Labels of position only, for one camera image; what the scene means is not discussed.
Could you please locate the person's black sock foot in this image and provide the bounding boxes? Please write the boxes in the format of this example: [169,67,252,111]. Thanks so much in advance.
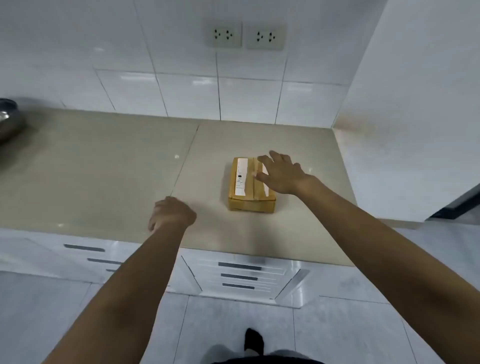
[244,328,264,355]

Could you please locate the steel pot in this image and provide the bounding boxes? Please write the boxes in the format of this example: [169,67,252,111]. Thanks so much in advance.
[0,98,26,143]

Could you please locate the dark door frame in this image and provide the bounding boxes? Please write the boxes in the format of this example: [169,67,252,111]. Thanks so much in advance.
[427,184,480,220]

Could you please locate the white drawer cabinet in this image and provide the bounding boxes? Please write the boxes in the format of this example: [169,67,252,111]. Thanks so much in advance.
[0,228,181,287]
[179,247,312,309]

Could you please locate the taped cardboard box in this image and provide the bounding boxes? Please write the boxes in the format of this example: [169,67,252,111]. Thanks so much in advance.
[227,157,277,214]

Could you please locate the person's left hand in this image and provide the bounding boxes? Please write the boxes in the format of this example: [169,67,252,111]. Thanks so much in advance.
[148,196,197,232]

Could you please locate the person's grey shorts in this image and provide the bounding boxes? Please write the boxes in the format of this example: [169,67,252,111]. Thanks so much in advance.
[202,345,324,364]

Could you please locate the person's right hand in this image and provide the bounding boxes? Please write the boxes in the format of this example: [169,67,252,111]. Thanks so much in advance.
[255,151,320,196]

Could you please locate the white wall socket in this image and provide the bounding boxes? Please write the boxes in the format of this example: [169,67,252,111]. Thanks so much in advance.
[245,24,286,51]
[203,21,242,49]

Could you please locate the person's left forearm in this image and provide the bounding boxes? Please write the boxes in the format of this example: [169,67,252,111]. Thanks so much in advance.
[42,219,196,364]

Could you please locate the person's right forearm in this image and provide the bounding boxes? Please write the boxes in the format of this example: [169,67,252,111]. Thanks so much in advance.
[296,175,480,364]

